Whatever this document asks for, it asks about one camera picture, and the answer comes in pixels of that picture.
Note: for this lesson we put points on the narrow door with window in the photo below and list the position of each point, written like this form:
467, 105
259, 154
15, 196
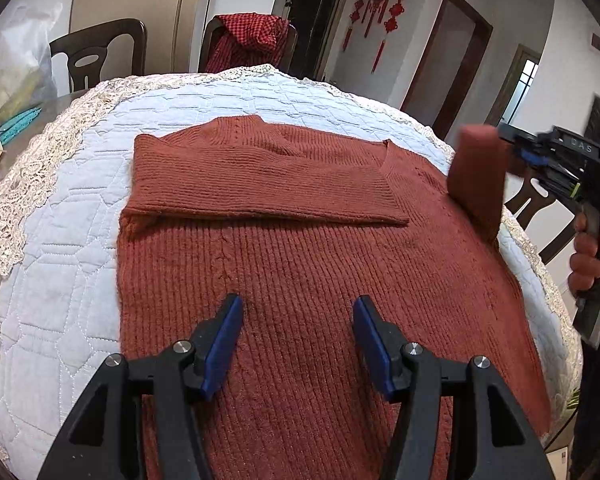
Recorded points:
517, 85

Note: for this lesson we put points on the person's right hand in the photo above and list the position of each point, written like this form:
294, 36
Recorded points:
582, 255

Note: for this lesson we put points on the red checked garment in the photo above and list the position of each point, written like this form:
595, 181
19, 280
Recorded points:
250, 35

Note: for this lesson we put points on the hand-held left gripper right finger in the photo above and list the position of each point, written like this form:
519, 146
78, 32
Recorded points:
372, 345

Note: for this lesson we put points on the clear plastic bag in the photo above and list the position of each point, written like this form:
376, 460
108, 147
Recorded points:
15, 65

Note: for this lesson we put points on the dark wooden chair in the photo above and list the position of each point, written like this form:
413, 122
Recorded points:
130, 45
540, 210
292, 45

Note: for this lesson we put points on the teal plastic item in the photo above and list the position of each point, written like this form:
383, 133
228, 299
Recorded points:
20, 122

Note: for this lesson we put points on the rust knitted sweater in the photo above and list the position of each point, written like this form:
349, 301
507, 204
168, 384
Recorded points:
305, 260

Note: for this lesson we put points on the brown wooden door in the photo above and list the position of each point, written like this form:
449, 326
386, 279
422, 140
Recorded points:
460, 60

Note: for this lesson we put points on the red knot wall decoration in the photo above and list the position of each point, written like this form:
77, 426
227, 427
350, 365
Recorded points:
360, 5
397, 5
378, 0

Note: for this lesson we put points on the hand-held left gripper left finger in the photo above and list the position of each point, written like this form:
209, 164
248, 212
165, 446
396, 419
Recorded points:
225, 340

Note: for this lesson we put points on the quilted tablecloth with lace edge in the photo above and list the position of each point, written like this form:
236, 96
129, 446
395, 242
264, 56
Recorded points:
70, 260

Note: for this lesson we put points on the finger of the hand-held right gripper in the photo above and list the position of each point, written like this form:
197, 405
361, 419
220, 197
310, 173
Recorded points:
525, 135
530, 155

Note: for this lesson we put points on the dark glass door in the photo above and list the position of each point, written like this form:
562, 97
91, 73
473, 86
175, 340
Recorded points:
320, 10

